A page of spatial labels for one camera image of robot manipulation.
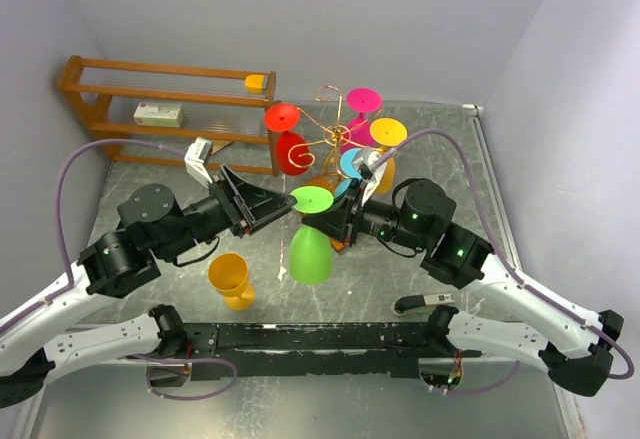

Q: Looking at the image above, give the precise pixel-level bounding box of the yellow block on shelf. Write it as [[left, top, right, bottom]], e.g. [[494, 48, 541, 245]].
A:
[[244, 74, 269, 94]]

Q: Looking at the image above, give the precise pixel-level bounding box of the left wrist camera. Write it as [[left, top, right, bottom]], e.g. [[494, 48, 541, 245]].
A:
[[184, 137, 213, 188]]

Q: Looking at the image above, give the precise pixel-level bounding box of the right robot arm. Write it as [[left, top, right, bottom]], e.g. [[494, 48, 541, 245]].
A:
[[302, 178, 624, 397]]

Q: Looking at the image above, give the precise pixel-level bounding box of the white box on shelf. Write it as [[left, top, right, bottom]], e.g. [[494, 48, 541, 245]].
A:
[[133, 102, 183, 128]]

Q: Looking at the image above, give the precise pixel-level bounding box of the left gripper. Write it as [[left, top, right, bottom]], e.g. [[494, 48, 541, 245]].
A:
[[158, 162, 298, 260]]

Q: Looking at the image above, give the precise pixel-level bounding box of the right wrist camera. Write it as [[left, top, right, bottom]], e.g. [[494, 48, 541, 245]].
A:
[[351, 146, 386, 206]]

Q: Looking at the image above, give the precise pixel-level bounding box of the orange wine glass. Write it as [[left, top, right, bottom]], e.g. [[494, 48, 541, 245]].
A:
[[370, 117, 408, 195], [208, 253, 255, 311]]

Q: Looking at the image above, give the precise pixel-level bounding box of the blue wine glass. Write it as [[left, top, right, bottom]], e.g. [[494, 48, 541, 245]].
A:
[[333, 148, 363, 201]]

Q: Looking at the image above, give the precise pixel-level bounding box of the gold wire glass rack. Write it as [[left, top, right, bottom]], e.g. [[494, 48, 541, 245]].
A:
[[293, 85, 383, 193]]

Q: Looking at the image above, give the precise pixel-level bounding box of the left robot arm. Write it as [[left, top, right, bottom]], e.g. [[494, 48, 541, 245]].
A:
[[1, 167, 296, 407]]

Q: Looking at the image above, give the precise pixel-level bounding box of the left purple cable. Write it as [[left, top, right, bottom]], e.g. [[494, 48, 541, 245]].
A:
[[0, 138, 191, 335]]

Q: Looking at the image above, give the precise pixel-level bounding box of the green wine glass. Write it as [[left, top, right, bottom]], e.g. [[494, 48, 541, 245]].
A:
[[289, 186, 333, 286]]

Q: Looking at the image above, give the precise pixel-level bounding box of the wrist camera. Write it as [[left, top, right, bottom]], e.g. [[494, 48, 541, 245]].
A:
[[351, 146, 386, 206], [184, 137, 213, 188]]

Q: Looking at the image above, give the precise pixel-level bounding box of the pink wine glass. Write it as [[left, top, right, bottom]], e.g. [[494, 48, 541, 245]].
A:
[[340, 87, 382, 154]]

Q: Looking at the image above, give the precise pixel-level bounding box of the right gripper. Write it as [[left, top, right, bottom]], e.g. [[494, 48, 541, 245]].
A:
[[303, 178, 428, 251]]

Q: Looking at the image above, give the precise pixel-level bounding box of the wooden shelf rack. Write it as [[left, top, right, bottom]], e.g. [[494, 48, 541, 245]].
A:
[[57, 55, 280, 176]]

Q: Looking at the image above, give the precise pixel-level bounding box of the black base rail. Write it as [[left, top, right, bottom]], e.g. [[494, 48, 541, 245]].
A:
[[148, 322, 454, 381]]

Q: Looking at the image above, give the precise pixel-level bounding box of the red wine glass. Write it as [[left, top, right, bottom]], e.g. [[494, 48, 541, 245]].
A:
[[264, 103, 308, 176]]

